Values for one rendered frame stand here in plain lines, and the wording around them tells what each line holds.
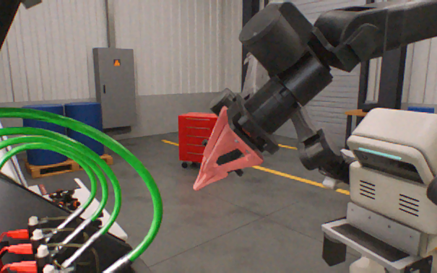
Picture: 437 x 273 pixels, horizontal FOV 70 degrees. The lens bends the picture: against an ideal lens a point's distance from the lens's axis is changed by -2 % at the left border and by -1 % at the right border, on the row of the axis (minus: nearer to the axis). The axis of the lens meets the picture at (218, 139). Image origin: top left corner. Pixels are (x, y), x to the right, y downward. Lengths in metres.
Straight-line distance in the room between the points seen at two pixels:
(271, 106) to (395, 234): 0.64
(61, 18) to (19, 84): 1.53
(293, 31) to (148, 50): 7.68
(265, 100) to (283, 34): 0.08
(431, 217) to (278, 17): 0.68
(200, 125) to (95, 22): 3.74
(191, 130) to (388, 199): 4.15
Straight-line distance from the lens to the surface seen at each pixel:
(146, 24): 8.09
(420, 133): 0.87
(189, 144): 4.97
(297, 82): 0.41
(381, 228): 0.99
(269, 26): 0.37
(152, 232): 0.52
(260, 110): 0.41
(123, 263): 0.55
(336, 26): 0.43
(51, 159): 5.43
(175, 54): 8.44
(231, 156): 0.69
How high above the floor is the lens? 1.48
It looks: 11 degrees down
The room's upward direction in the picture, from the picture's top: straight up
